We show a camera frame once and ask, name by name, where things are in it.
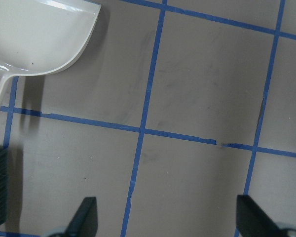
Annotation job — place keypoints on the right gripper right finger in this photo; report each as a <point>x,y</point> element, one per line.
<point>252,221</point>

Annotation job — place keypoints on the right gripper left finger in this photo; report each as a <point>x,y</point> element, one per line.
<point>84,222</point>

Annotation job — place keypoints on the beige plastic dustpan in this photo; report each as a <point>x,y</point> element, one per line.
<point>42,37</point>

